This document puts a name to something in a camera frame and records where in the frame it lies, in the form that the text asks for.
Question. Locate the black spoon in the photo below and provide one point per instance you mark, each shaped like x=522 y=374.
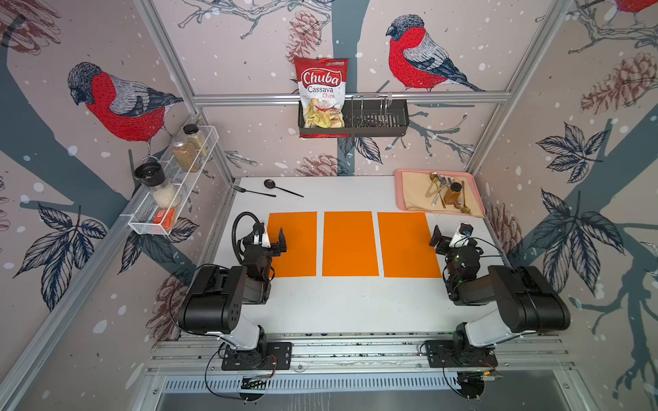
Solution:
x=271 y=184

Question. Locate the clear acrylic wall shelf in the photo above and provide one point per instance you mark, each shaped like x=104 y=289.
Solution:
x=188 y=184

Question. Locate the small red packet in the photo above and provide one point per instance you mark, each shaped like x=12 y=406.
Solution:
x=165 y=218

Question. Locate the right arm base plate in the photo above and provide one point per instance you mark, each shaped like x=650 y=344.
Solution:
x=445 y=354

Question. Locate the brown spice jar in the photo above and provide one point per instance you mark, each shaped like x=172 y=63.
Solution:
x=186 y=154

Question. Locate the red cassava chips bag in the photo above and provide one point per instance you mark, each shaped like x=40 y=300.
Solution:
x=322 y=89

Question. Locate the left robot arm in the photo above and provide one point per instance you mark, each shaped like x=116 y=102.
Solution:
x=213 y=305

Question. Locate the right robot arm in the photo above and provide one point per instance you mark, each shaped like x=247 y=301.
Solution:
x=525 y=301

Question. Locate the small amber bottle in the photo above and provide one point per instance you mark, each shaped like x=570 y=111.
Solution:
x=453 y=193

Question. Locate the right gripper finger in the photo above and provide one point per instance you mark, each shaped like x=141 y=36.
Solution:
x=465 y=230
x=437 y=239

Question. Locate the tan spice jar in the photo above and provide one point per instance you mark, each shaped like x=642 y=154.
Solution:
x=196 y=138

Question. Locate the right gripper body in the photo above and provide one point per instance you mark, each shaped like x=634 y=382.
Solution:
x=445 y=244

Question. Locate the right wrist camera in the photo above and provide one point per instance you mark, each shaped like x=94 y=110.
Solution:
x=458 y=240

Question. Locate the black lid rice jar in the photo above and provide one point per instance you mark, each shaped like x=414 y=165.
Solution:
x=164 y=193

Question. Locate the orange paper sheet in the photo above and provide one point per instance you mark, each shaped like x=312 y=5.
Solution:
x=404 y=242
x=300 y=232
x=349 y=248

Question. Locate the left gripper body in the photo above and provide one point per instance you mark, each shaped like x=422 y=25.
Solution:
x=271 y=244

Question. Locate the black fork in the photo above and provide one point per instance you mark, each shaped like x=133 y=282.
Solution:
x=247 y=191

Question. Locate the pink tray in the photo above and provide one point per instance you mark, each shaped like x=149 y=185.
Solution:
x=437 y=192

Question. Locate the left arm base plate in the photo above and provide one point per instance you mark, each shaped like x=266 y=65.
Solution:
x=271 y=357

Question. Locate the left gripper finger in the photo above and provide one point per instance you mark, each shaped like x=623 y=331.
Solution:
x=257 y=236
x=282 y=246

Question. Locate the black wire wall basket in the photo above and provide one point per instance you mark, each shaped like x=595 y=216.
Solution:
x=362 y=118

